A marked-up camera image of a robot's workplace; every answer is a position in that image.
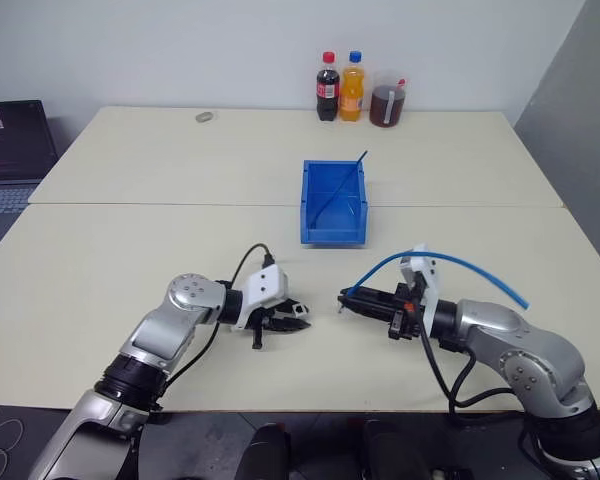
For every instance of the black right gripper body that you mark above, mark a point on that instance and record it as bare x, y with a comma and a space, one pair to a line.
405, 320

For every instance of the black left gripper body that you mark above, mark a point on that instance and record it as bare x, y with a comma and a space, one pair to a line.
260, 325

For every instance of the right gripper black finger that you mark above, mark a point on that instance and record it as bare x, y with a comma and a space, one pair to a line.
372, 307
377, 295

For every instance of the small white coupler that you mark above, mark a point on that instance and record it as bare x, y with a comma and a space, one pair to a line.
298, 310

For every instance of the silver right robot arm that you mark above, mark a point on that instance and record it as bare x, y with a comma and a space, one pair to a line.
532, 350

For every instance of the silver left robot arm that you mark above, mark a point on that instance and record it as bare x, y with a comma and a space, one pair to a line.
150, 336

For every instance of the blue plastic bin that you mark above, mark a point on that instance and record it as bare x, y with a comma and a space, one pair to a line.
332, 235

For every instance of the dark rounded shape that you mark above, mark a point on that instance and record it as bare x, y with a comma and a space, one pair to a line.
270, 452

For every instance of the clear jug brown liquid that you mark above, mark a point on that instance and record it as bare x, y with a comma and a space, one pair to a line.
386, 107

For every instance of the orange soda bottle blue cap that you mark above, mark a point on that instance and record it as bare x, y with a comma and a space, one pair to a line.
353, 97

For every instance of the cola bottle red cap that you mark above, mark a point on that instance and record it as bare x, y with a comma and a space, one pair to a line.
327, 95

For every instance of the small grey oval object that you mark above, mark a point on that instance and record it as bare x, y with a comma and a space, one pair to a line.
205, 117

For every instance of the dark open laptop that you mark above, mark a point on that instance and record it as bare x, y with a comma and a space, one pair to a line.
10, 140

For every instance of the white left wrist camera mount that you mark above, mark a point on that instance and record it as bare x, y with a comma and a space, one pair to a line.
264, 289

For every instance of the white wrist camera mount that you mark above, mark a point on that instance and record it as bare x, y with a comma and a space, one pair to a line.
429, 285
264, 289

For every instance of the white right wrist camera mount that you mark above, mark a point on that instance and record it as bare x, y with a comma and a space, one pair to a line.
429, 285

